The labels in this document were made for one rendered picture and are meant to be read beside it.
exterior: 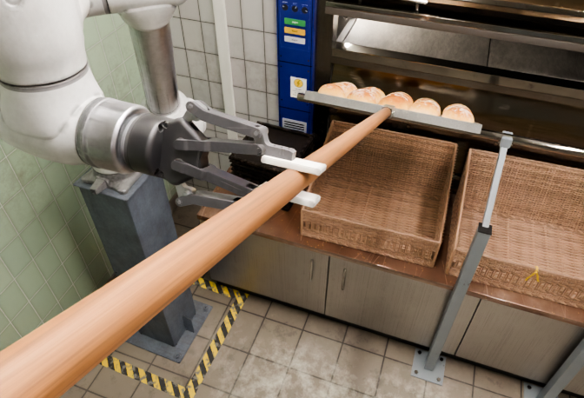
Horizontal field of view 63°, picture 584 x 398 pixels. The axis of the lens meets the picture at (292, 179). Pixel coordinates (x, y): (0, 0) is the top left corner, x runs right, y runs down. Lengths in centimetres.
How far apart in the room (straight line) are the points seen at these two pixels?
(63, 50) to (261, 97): 175
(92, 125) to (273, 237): 150
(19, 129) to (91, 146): 9
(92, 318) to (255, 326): 223
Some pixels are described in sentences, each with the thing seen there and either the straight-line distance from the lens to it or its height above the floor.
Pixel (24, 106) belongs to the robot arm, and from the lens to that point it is 64.
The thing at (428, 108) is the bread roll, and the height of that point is 125.
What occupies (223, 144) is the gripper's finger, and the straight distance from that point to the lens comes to 56.
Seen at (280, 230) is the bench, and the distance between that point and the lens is 205.
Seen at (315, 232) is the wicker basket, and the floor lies 62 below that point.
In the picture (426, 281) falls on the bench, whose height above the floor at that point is 56.
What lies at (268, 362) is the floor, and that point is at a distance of 237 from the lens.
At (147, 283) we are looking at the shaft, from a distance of 28.
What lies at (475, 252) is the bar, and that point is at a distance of 174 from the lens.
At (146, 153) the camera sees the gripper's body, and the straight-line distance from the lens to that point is 59.
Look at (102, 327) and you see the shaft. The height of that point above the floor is 192.
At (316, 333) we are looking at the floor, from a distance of 244.
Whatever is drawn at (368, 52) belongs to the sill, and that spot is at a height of 118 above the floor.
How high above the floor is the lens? 212
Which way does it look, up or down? 43 degrees down
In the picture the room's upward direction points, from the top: straight up
